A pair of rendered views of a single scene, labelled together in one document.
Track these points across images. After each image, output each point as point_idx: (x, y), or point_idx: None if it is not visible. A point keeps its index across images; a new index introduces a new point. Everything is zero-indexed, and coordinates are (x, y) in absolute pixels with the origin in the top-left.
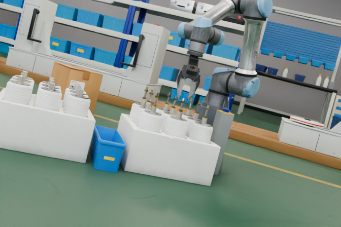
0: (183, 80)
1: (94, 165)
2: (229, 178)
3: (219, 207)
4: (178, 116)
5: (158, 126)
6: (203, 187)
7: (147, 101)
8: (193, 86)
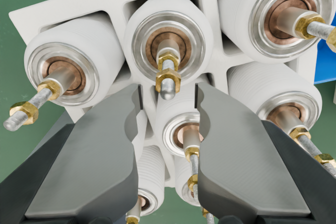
0: (245, 188)
1: None
2: (46, 108)
3: None
4: (169, 42)
5: None
6: None
7: (308, 132)
8: (87, 152)
